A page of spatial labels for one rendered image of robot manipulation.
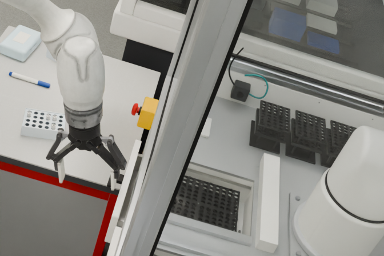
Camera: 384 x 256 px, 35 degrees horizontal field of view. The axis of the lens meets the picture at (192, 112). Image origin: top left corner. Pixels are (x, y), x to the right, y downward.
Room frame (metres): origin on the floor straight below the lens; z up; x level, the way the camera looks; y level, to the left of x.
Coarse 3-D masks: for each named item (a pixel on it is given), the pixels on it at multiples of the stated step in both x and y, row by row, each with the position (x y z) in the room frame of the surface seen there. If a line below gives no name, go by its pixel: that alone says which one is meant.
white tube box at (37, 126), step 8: (32, 112) 1.35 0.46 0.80; (40, 112) 1.37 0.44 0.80; (48, 112) 1.38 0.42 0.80; (24, 120) 1.31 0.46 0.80; (32, 120) 1.32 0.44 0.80; (40, 120) 1.33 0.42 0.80; (56, 120) 1.36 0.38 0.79; (64, 120) 1.37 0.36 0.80; (24, 128) 1.28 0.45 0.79; (32, 128) 1.29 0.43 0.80; (40, 128) 1.30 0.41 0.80; (48, 128) 1.32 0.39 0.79; (56, 128) 1.32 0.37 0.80; (64, 128) 1.33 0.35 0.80; (32, 136) 1.29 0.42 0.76; (40, 136) 1.30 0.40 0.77; (48, 136) 1.30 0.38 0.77; (56, 136) 1.31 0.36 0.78
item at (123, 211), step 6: (138, 156) 1.23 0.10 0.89; (138, 162) 1.23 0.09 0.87; (138, 168) 1.23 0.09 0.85; (132, 174) 1.21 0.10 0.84; (132, 180) 1.19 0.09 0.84; (132, 186) 1.17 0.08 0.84; (126, 192) 1.14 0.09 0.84; (132, 192) 1.15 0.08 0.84; (126, 198) 1.12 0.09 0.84; (126, 204) 1.10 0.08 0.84; (126, 210) 1.08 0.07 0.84; (120, 216) 1.05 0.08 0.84; (120, 222) 0.99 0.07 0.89
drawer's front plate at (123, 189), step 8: (136, 144) 1.23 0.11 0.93; (136, 152) 1.20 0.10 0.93; (128, 168) 1.14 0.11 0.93; (128, 176) 1.11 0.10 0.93; (128, 184) 1.08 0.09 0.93; (120, 192) 1.05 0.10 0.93; (120, 200) 1.02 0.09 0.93; (120, 208) 1.00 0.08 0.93; (112, 216) 0.97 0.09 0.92; (112, 224) 0.97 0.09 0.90; (112, 232) 0.97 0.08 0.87
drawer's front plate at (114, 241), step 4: (116, 228) 0.94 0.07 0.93; (120, 228) 0.94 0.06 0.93; (116, 232) 0.92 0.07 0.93; (120, 232) 0.93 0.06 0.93; (116, 236) 0.91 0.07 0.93; (112, 240) 0.90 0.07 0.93; (116, 240) 0.90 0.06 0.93; (112, 244) 0.89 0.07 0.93; (116, 244) 0.89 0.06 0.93; (112, 248) 0.88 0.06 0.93; (108, 252) 0.86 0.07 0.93; (112, 252) 0.87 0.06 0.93
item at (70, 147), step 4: (68, 144) 1.08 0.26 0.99; (72, 144) 1.06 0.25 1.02; (76, 144) 1.05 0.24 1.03; (80, 144) 1.05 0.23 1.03; (64, 148) 1.07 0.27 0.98; (68, 148) 1.05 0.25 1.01; (72, 148) 1.05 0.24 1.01; (60, 152) 1.07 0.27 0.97; (64, 152) 1.06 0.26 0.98; (68, 152) 1.06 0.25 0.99; (60, 156) 1.06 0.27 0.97; (64, 156) 1.06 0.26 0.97; (56, 160) 1.06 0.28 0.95
